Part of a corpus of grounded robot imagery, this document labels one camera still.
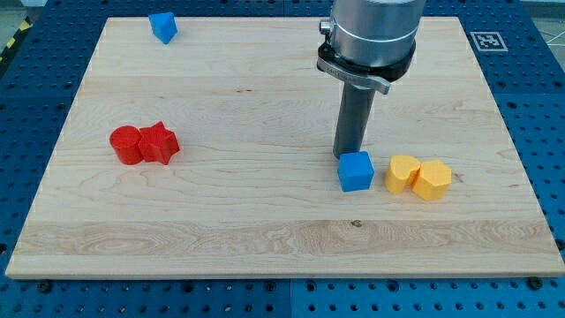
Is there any blue cube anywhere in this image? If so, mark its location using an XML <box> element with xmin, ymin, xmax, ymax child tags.
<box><xmin>337</xmin><ymin>151</ymin><xmax>374</xmax><ymax>192</ymax></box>

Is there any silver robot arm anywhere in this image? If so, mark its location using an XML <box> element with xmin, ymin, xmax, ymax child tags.
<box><xmin>319</xmin><ymin>0</ymin><xmax>426</xmax><ymax>67</ymax></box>

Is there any wooden board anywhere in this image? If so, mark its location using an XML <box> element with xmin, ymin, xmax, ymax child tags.
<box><xmin>6</xmin><ymin>17</ymin><xmax>564</xmax><ymax>279</ymax></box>

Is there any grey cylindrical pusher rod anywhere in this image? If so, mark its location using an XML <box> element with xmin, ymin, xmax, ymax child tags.
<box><xmin>333</xmin><ymin>83</ymin><xmax>375</xmax><ymax>159</ymax></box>

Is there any yellow heart block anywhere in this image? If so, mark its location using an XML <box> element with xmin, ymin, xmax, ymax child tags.
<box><xmin>385</xmin><ymin>155</ymin><xmax>421</xmax><ymax>194</ymax></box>

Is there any black clamp with silver lever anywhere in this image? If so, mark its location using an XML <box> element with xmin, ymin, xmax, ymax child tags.
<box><xmin>317</xmin><ymin>42</ymin><xmax>416</xmax><ymax>95</ymax></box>

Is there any red star block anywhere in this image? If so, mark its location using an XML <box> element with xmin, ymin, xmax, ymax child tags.
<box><xmin>138</xmin><ymin>121</ymin><xmax>180</xmax><ymax>165</ymax></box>

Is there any yellow hexagon block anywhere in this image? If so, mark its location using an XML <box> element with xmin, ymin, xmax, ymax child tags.
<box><xmin>412</xmin><ymin>160</ymin><xmax>452</xmax><ymax>201</ymax></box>

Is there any red cylinder block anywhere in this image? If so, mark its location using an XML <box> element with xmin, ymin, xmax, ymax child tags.
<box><xmin>109</xmin><ymin>125</ymin><xmax>143</xmax><ymax>165</ymax></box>

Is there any blue triangular block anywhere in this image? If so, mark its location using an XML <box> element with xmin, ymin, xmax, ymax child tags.
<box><xmin>148</xmin><ymin>11</ymin><xmax>177</xmax><ymax>45</ymax></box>

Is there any white fiducial marker tag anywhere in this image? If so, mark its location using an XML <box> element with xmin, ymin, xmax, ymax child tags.
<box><xmin>471</xmin><ymin>31</ymin><xmax>508</xmax><ymax>52</ymax></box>

